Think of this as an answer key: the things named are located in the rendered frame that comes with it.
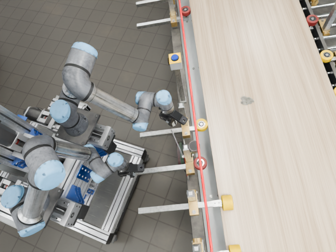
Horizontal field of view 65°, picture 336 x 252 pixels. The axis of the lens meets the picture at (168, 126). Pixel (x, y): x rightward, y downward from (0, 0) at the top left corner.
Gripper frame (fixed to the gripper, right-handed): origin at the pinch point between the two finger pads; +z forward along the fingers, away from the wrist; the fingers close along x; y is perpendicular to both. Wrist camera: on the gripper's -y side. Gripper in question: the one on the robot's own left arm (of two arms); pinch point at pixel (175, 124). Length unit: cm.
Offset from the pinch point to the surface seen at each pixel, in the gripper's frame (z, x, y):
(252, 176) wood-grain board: 5, 7, -55
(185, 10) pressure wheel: 3, -91, 43
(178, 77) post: -9.8, -26.3, 11.0
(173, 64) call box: -26.7, -24.2, 10.9
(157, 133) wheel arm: 8.7, 8.2, 10.1
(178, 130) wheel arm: 8.7, -0.4, -1.2
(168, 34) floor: 93, -130, 98
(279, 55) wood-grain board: 4, -78, -37
